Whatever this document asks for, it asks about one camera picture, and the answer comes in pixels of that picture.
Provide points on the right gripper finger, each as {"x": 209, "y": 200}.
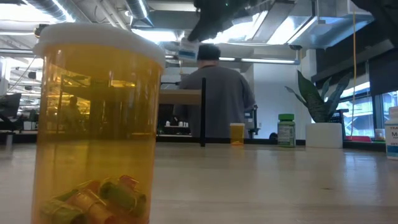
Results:
{"x": 197, "y": 35}

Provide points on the small orange pill bottle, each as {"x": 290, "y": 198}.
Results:
{"x": 237, "y": 133}

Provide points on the orange pill bottle with capsules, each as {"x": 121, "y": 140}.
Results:
{"x": 93, "y": 109}

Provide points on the green cap supplement bottle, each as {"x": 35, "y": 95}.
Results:
{"x": 286, "y": 133}

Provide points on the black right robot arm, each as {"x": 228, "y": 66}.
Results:
{"x": 385, "y": 9}

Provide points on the long linear ceiling light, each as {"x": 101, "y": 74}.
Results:
{"x": 267, "y": 61}

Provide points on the person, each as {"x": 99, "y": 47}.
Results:
{"x": 224, "y": 102}

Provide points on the black desk with monitor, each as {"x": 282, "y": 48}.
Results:
{"x": 255, "y": 121}

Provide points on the black rounded object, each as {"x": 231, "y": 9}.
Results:
{"x": 276, "y": 136}

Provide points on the snake plant in white pot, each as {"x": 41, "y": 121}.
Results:
{"x": 323, "y": 135}

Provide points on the red flat object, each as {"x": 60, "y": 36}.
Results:
{"x": 359, "y": 139}

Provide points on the black computer monitor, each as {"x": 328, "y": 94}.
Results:
{"x": 9, "y": 107}

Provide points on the small white jar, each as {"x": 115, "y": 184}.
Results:
{"x": 380, "y": 134}

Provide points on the wooden shelf black frame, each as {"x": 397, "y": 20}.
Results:
{"x": 180, "y": 97}

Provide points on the large rectangular silver duct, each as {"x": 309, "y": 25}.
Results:
{"x": 326, "y": 31}

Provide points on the black frame crossbar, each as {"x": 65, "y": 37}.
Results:
{"x": 267, "y": 141}

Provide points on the silver round air duct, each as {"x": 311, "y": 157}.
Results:
{"x": 46, "y": 6}

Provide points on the black round ceiling camera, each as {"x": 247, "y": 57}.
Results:
{"x": 38, "y": 31}

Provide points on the black side frame rails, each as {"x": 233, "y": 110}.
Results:
{"x": 363, "y": 146}
{"x": 18, "y": 138}

